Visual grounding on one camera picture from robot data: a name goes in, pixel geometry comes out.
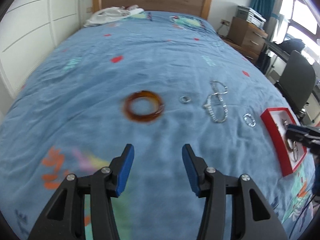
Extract dark tortoiseshell bangle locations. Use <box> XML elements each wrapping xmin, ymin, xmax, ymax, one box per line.
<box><xmin>285</xmin><ymin>138</ymin><xmax>295</xmax><ymax>152</ymax></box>

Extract teal curtain right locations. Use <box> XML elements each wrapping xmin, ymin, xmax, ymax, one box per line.
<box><xmin>249</xmin><ymin>0</ymin><xmax>286</xmax><ymax>28</ymax></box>

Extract silver chain necklace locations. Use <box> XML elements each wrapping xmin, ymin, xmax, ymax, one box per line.
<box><xmin>203</xmin><ymin>80</ymin><xmax>229</xmax><ymax>124</ymax></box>

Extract small twisted silver bracelet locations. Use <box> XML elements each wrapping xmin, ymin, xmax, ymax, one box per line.
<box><xmin>242</xmin><ymin>113</ymin><xmax>257</xmax><ymax>128</ymax></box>

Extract white wardrobe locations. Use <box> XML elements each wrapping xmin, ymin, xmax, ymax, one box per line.
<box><xmin>0</xmin><ymin>0</ymin><xmax>83</xmax><ymax>98</ymax></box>

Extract white garment on bed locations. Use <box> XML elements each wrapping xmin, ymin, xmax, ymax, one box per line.
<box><xmin>84</xmin><ymin>5</ymin><xmax>144</xmax><ymax>28</ymax></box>

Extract dark office chair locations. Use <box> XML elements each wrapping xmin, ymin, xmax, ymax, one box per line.
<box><xmin>274</xmin><ymin>50</ymin><xmax>316</xmax><ymax>118</ymax></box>

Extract white printer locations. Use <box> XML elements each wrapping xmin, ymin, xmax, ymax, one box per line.
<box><xmin>235</xmin><ymin>6</ymin><xmax>266</xmax><ymax>29</ymax></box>

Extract blue printed bedspread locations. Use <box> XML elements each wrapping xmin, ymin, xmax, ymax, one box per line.
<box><xmin>1</xmin><ymin>11</ymin><xmax>315</xmax><ymax>239</ymax></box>

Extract wooden drawer cabinet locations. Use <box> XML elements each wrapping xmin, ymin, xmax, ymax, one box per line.
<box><xmin>225</xmin><ymin>17</ymin><xmax>268</xmax><ymax>64</ymax></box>

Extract thin silver bangle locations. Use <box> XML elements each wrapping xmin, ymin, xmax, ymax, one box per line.
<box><xmin>292</xmin><ymin>141</ymin><xmax>299</xmax><ymax>162</ymax></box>

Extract red shallow box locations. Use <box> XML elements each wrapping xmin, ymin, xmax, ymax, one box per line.
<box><xmin>260</xmin><ymin>107</ymin><xmax>307</xmax><ymax>177</ymax></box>

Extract amber orange bangle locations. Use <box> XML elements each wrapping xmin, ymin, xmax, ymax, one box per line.
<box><xmin>123</xmin><ymin>90</ymin><xmax>165</xmax><ymax>122</ymax></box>

